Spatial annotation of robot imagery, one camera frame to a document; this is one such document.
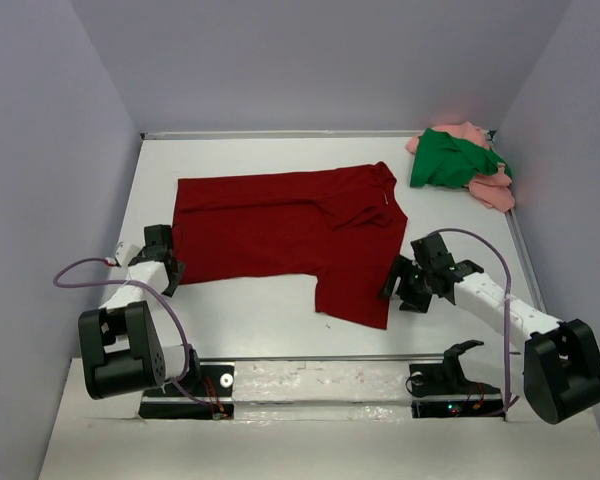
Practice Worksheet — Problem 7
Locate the dark red t-shirt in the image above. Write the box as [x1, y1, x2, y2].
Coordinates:
[173, 162, 407, 330]

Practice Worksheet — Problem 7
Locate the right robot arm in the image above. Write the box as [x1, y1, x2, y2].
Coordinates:
[381, 231, 600, 425]

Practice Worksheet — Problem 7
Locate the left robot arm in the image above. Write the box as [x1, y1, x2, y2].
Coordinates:
[78, 225, 202, 400]

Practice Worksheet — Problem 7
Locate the green t-shirt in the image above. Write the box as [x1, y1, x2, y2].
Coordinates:
[410, 129, 512, 189]

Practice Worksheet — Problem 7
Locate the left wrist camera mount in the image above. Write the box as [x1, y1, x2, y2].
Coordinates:
[104, 241, 141, 268]

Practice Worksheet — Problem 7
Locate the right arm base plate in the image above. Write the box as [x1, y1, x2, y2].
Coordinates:
[405, 362, 504, 419]

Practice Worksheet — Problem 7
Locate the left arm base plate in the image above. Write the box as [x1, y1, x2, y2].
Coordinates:
[138, 362, 235, 420]

